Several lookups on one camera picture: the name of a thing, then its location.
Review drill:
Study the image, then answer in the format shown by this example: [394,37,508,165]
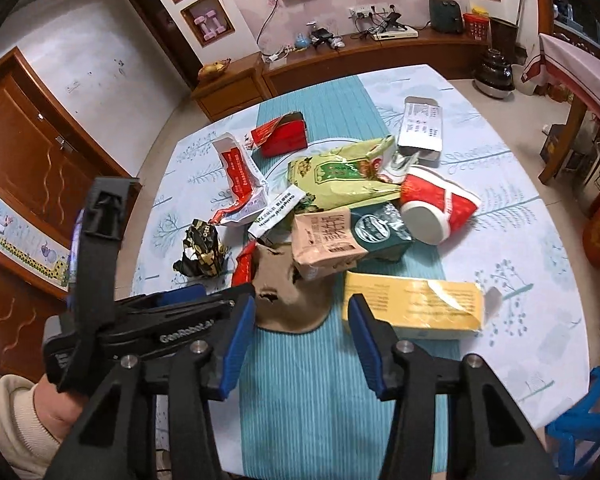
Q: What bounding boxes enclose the red plastic basket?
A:
[462,12,491,41]

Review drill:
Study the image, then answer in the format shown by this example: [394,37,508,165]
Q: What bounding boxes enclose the person's left hand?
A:
[32,375,88,448]

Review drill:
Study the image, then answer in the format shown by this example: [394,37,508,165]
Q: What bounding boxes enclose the pink dumbbells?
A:
[194,12,226,41]

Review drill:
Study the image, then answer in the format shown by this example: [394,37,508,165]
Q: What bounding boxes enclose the white grey flat box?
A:
[396,96,445,167]

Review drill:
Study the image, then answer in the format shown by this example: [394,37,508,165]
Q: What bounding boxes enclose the green snack bag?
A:
[286,135,416,211]

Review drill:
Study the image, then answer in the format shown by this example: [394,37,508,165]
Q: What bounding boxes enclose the yellow fruit bowl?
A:
[197,57,232,81]

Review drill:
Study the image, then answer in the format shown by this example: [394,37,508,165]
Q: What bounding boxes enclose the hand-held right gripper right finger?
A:
[347,294,556,480]

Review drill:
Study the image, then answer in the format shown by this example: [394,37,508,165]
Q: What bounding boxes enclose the red white snack packet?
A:
[211,132,270,226]

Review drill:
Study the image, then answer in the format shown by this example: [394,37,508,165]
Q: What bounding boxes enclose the yellow cardboard box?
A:
[342,271,503,342]

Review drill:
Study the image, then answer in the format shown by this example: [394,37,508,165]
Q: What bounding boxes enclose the red wrapper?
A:
[231,240,259,289]

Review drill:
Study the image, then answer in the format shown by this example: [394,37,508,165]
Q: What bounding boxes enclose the brown paper bag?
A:
[252,242,333,335]

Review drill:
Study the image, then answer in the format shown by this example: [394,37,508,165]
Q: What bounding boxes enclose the teal striped table runner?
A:
[239,76,450,480]

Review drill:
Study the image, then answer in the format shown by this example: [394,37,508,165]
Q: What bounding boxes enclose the white bucket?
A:
[517,62,539,96]

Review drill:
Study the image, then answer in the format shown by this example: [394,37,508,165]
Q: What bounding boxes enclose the tan paper packet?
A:
[291,207,364,281]

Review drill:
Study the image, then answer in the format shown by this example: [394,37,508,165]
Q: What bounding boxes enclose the white green labelled packet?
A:
[247,185,302,240]

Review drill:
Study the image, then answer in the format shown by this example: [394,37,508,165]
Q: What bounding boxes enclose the wooden television cabinet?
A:
[192,20,523,122]

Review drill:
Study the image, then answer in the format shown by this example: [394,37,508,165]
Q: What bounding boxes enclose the person's left forearm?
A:
[0,374,63,480]

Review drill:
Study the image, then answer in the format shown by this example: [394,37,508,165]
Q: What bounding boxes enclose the table with pink cloth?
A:
[522,32,600,186]

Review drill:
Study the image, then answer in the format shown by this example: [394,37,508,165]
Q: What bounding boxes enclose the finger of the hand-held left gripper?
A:
[152,283,209,307]
[114,282,257,325]

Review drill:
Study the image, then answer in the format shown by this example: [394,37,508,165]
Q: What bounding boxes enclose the blue plastic stool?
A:
[545,366,600,480]

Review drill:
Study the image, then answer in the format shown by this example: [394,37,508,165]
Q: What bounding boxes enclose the dark green packet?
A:
[352,202,414,261]

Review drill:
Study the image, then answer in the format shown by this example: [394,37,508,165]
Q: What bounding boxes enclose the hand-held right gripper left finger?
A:
[55,294,258,480]

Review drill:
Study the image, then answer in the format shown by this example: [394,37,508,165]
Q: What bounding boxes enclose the white tree-print tablecloth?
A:
[130,64,600,443]

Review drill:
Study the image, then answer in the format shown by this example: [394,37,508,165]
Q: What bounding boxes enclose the white wall socket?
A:
[349,4,401,19]

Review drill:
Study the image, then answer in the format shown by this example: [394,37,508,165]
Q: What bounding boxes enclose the white wall shelf unit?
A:
[134,0,261,77]

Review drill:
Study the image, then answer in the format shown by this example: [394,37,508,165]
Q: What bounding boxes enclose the red open carton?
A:
[250,112,309,158]

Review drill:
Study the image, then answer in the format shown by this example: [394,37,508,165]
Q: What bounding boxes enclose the white set-top box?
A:
[370,27,419,41]

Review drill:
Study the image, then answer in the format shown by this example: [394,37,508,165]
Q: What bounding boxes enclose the brown wooden door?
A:
[0,46,142,241]

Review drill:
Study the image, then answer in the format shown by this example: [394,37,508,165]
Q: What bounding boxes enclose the red white paper cup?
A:
[399,165,482,246]

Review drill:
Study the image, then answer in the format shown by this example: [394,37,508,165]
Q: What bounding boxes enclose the black gold wrapper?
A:
[174,218,230,278]

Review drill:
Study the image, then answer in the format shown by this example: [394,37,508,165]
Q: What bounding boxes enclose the cartoon wall sticker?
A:
[0,180,77,288]

